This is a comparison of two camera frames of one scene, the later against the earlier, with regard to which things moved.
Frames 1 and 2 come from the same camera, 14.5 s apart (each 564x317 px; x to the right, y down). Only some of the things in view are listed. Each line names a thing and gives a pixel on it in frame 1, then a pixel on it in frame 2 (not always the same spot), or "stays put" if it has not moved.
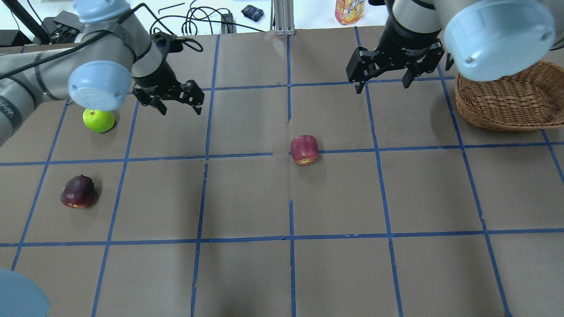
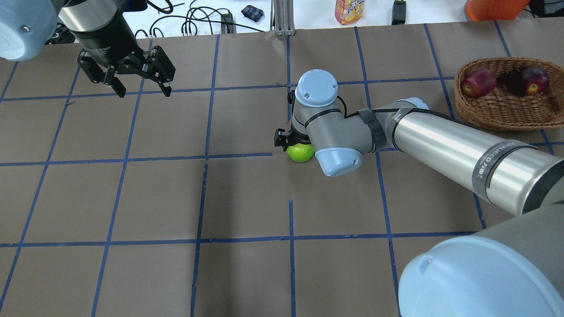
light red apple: [304, 149] to [479, 82]
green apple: [98, 120] to [300, 152]
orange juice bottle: [348, 12] stays put
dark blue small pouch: [253, 13] stays put
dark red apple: [78, 192] to [535, 80]
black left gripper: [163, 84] to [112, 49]
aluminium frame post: [284, 17] stays put
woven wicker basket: [532, 99] stays put
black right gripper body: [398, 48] to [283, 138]
